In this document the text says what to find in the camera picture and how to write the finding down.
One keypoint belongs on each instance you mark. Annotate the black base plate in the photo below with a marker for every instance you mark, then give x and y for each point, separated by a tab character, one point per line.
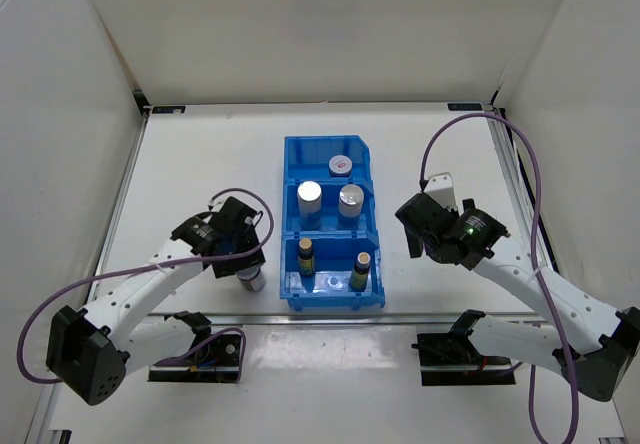
446	360
219	362

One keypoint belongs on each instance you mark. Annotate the dark spice jar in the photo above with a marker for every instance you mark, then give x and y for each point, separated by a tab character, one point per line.
340	166
252	278

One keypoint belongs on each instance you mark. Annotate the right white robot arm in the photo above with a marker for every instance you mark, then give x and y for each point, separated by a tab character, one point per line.
586	341

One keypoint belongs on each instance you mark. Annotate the left aluminium side rail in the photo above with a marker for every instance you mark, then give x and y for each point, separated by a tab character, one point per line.
116	204

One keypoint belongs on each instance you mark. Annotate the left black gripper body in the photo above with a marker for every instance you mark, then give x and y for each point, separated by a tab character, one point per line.
236	242

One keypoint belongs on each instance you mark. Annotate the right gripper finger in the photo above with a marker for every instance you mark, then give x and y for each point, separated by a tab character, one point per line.
414	243
469	205

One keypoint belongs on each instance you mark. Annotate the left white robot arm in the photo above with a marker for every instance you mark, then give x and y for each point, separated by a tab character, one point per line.
94	348

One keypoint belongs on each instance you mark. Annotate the left blue corner label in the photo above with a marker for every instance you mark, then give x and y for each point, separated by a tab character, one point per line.
163	110

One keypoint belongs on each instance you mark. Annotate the right blue corner label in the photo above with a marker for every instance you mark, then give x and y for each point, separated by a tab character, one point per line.
465	107

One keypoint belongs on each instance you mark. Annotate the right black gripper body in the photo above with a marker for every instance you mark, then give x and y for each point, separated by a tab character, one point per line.
434	256

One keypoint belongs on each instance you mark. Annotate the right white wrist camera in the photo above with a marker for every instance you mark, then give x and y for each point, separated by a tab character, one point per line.
440	188

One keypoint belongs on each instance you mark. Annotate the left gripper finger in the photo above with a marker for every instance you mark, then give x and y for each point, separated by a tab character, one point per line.
231	267
251	242

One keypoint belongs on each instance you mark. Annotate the blue three-compartment plastic bin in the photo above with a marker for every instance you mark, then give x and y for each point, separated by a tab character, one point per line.
335	247

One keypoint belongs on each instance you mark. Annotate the blue corner label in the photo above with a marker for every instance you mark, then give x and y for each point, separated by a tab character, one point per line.
163	110
465	107

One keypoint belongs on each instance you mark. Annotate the blue-white shaker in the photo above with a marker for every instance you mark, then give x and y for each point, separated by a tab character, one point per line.
309	197
350	203

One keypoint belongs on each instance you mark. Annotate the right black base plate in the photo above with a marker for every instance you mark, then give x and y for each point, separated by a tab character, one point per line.
446	360

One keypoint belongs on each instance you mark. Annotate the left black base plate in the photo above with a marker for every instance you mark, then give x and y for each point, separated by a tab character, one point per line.
219	362

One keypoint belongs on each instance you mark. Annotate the aluminium side rail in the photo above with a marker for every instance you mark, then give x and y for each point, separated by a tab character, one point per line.
521	188
116	204

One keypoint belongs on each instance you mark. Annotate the right aluminium side rail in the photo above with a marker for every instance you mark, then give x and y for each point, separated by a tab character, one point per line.
521	188

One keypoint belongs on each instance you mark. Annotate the yellow-label brown bottle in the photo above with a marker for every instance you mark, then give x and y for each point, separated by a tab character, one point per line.
360	272
306	257

